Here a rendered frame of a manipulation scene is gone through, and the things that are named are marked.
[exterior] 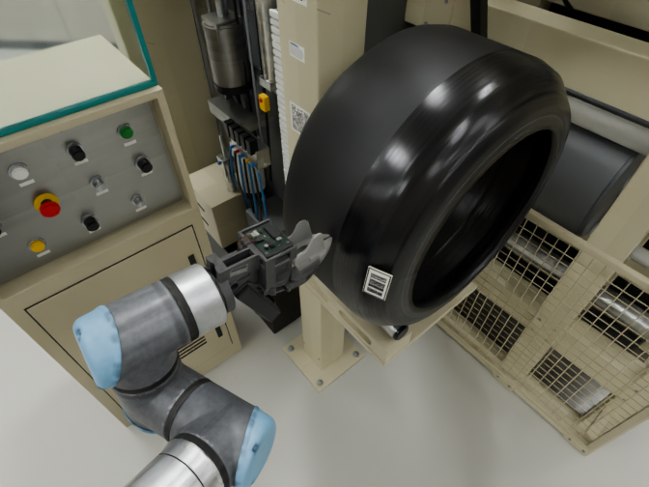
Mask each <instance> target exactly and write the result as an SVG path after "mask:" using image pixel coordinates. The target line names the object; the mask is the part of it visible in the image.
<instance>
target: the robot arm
mask: <svg viewBox="0 0 649 487"><path fill-rule="evenodd" d="M260 225H261V226H260ZM258 226H259V227H258ZM256 227H257V228H256ZM253 228H255V229H253ZM251 229H252V230H251ZM249 230H250V231H249ZM247 231H248V232H247ZM238 237H239V241H238V242H237V247H238V249H237V250H236V251H234V252H231V253H229V254H227V255H225V256H223V257H221V258H219V257H218V256H217V255H216V254H215V253H213V254H210V255H208V256H206V262H207V265H206V266H205V267H203V266H201V265H199V264H193V265H191V266H189V267H186V268H184V269H182V270H180V271H178V272H174V273H172V274H170V275H168V276H166V277H164V278H162V279H160V280H158V281H156V282H154V283H152V284H150V285H147V286H145V287H143V288H141V289H139V290H137V291H134V292H132V293H130V294H128V295H126V296H123V297H121V298H119V299H117V300H115V301H112V302H110V303H108V304H106V305H99V306H98V307H96V308H95V309H94V310H93V311H91V312H89V313H87V314H85V315H83V316H81V317H79V318H78V319H77V320H76V321H75V322H74V324H73V327H72V330H73V333H74V336H75V339H76V341H77V343H78V346H79V348H80V350H81V353H82V355H83V357H84V359H85V361H86V364H87V366H88V368H89V370H90V372H91V375H92V377H93V379H94V381H95V383H96V385H97V387H98V388H99V389H107V388H112V389H113V391H114V393H115V395H116V396H117V398H118V400H119V402H120V403H121V405H122V408H123V411H124V414H125V416H126V418H127V420H128V421H129V422H130V423H131V424H132V425H133V426H135V427H136V428H137V429H139V430H140V431H142V432H145V433H148V434H158V435H159V436H160V437H162V438H163V439H165V440H166V441H167V442H168V443H167V445H166V446H165V447H164V448H163V450H162V451H161V452H160V453H159V454H158V455H157V456H156V457H155V458H154V459H153V460H152V461H151V462H150V463H149V464H148V465H147V466H146V467H145V468H143V469H142V470H141V471H140V472H139V473H138V474H137V475H136V476H135V477H134V478H133V479H131V480H130V481H129V482H128V483H127V484H126V485H125V486H124V487H232V486H233V487H250V486H251V485H252V484H253V483H254V482H255V480H256V479H257V477H258V476H259V474H260V472H261V471H262V469H263V467H264V465H265V463H266V461H267V459H268V456H269V454H270V451H271V448H272V445H273V442H274V438H275V433H276V425H275V421H274V419H273V418H272V417H271V416H270V415H268V414H266V413H265V412H263V411H262V410H260V408H259V407H258V406H254V405H252V404H250V403H248V402H247V401H245V400H243V399H242V398H240V397H238V396H236V395H235V394H234V393H232V392H230V391H229V390H227V389H225V388H224V387H221V386H219V385H218V384H216V383H214V382H213V381H211V380H210V379H209V378H207V377H205V376H203V375H202V374H200V373H198V372H196V371H195V370H193V369H191V368H190V367H188V366H186V365H185V364H183V363H182V361H181V358H180V355H179V352H178V349H180V348H181V347H182V346H184V345H186V344H188V343H189V342H191V341H193V340H194V339H196V338H198V337H200V336H202V335H204V334H205V333H207V332H209V331H211V330H213V329H215V328H217V327H219V326H221V325H223V324H224V323H226V321H227V319H228V313H229V312H230V311H232V310H234V309H235V308H236V301H235V297H236V298H237V299H238V300H239V301H241V302H242V303H244V304H245V305H247V306H248V307H250V308H251V309H252V310H254V312H255V313H256V314H257V315H259V316H262V317H264V318H265V319H267V320H268V321H270V322H272V321H273V320H274V319H275V318H276V317H277V316H278V315H279V314H280V313H281V311H280V309H279V308H278V307H277V306H276V303H275V300H274V298H273V297H272V296H276V294H277V293H280V292H283V291H285V290H286V291H287V292H290V291H291V290H292V289H294V288H296V287H298V286H301V285H302V284H304V283H305V282H307V281H308V280H309V279H310V278H311V276H312V275H313V274H314V272H315V271H316V270H317V268H318V267H319V265H320V264H321V262H322V261H323V259H324V258H325V256H326V255H327V253H328V251H329V249H330V247H331V243H332V237H330V236H329V235H328V234H322V233H318V234H313V235H312V232H311V229H310V225H309V222H308V221H307V220H302V221H300V222H299V223H298V224H297V225H296V228H295V230H294V232H293V234H292V235H291V236H289V237H287V236H286V235H284V234H283V233H282V232H281V231H280V230H279V229H278V228H277V227H276V226H275V225H274V224H273V223H272V222H271V221H269V219H266V220H263V221H261V222H259V223H257V224H254V225H252V226H250V227H247V228H245V229H243V230H241V231H238ZM292 266H294V267H293V268H292ZM234 296H235V297H234Z"/></svg>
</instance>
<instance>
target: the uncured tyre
mask: <svg viewBox="0 0 649 487"><path fill-rule="evenodd" d="M570 125H571V108H570V104H569V102H568V98H567V94H566V90H565V86H564V83H563V80H562V78H561V76H560V75H559V73H558V72H556V71H555V70H554V69H553V68H552V67H551V66H549V65H548V64H547V63H546V62H545V61H543V60H542V59H540V58H538V57H535V56H533V55H530V54H527V53H525V52H522V51H520V50H517V49H515V48H513V47H510V46H508V45H505V44H502V43H498V42H496V41H493V40H491V39H488V38H485V37H483V36H480V35H478V34H475V33H472V32H470V31H467V30H466V29H463V28H460V27H458V26H454V25H448V24H423V25H417V26H413V27H410V28H407V29H404V30H402V31H399V32H397V33H395V34H393V35H391V36H389V37H388V38H386V39H384V40H383V41H381V42H380V43H378V44H376V45H375V46H373V47H372V48H371V49H369V50H368V51H367V52H366V53H365V54H363V55H362V56H361V57H360V58H358V59H357V60H356V61H355V62H354V63H352V64H351V65H350V66H349V67H348V68H347V69H346V70H345V71H344V72H343V73H342V74H341V75H340V76H339V77H338V78H337V79H336V80H335V81H334V82H333V83H332V85H331V86H330V87H329V88H328V90H327V91H326V92H325V93H324V95H323V96H322V98H321V99H320V101H319V102H318V104H317V105H316V107H315V108H314V110H313V111H312V113H311V115H310V116H309V118H308V120H307V122H306V124H305V126H304V128H303V130H302V132H301V134H300V136H299V138H298V141H297V143H296V146H295V149H294V152H293V155H292V159H291V162H290V166H289V171H288V176H287V181H286V184H285V190H284V198H283V220H284V226H285V231H286V234H287V237H289V236H291V235H292V234H293V232H294V230H295V228H296V225H297V224H298V223H299V222H300V221H302V220H307V221H308V222H309V225H310V229H311V232H312V235H313V234H318V233H322V234H328V235H329V236H330V237H332V243H331V247H330V249H329V251H328V253H327V255H326V256H325V258H324V259H323V261H322V262H321V264H320V265H319V267H318V268H317V270H316V271H315V272H314V275H315V276H317V277H318V278H319V279H320V281H321V282H322V283H323V284H324V285H325V286H326V287H327V288H328V289H329V290H330V291H331V292H332V293H333V294H334V295H335V296H336V297H337V298H338V299H339V300H340V301H341V302H342V303H343V304H344V305H345V306H346V307H347V308H348V309H349V310H350V311H351V312H352V313H353V314H354V315H356V316H357V317H359V318H361V319H363V320H365V321H367V322H369V323H370V324H372V325H375V326H407V325H411V324H414V323H417V322H419V321H421V320H423V319H425V318H427V317H429V316H430V315H432V314H434V313H435V312H437V311H438V310H440V309H441V308H442V307H444V306H445V305H446V304H447V303H449V302H450V301H452V300H453V299H454V298H455V297H456V296H457V295H459V294H460V293H461V292H462V291H463V290H464V288H465V287H466V286H467V285H468V284H469V283H470V282H471V281H472V280H473V279H474V278H475V277H476V276H477V275H478V274H479V273H480V272H481V271H482V270H484V269H485V268H486V267H487V266H488V265H489V264H490V262H491V261H492V260H493V258H494V257H495V256H496V254H497V253H498V252H499V251H500V250H501V248H502V247H503V246H505V244H506V243H507V242H508V241H509V239H510V238H511V237H512V236H513V234H514V233H515V232H516V230H517V229H518V228H519V226H520V225H521V223H522V222H523V220H524V219H525V217H526V216H527V214H528V213H529V211H530V210H531V208H532V207H533V205H534V204H535V202H536V201H537V199H538V198H539V196H540V194H541V193H542V191H543V189H544V188H545V186H546V184H547V182H548V180H549V179H550V176H551V174H552V172H553V170H554V168H555V166H556V164H557V163H558V161H559V158H560V156H561V154H562V151H563V149H564V146H565V143H566V140H567V137H568V134H569V129H570ZM369 266H371V267H373V268H375V269H378V270H380V271H382V272H386V273H388V274H391V275H393V276H392V279H391V283H390V286H389V289H388V292H387V295H386V298H385V301H383V300H381V299H378V298H376V297H374V296H372V295H369V294H367V293H365V292H363V291H362V290H363V286H364V282H365V278H366V274H367V271H368V267H369Z"/></svg>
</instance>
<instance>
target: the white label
mask: <svg viewBox="0 0 649 487"><path fill-rule="evenodd" d="M392 276H393V275H391V274H388V273H386V272H382V271H380V270H378V269H375V268H373V267H371V266H369V267H368V271H367V274H366V278H365V282H364V286H363V290H362V291H363V292H365V293H367V294H369V295H372V296H374V297H376V298H378V299H381V300H383V301H385V298H386V295H387V292H388V289H389V286H390V283H391V279H392Z"/></svg>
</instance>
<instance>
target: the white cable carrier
mask: <svg viewBox="0 0 649 487"><path fill-rule="evenodd" d="M269 15H270V16H272V17H271V18H270V23H271V24H273V25H271V26H270V27H271V32H273V33H272V34H271V38H272V39H273V41H272V46H273V47H274V49H273V54H275V56H273V59H274V61H275V63H274V67H275V68H276V70H275V75H276V76H275V81H276V82H277V83H276V88H278V89H277V90H276V91H277V99H278V102H277V103H278V106H279V107H278V111H279V112H280V113H279V118H280V119H279V123H280V128H281V130H280V132H281V134H282V135H281V139H282V140H281V144H282V150H283V151H282V154H283V163H284V165H283V166H284V173H285V174H284V175H285V182H286V181H287V176H288V171H289V166H290V160H289V147H288V134H287V123H286V110H285V98H284V85H283V72H282V60H281V47H280V35H279V23H278V11H277V9H269Z"/></svg>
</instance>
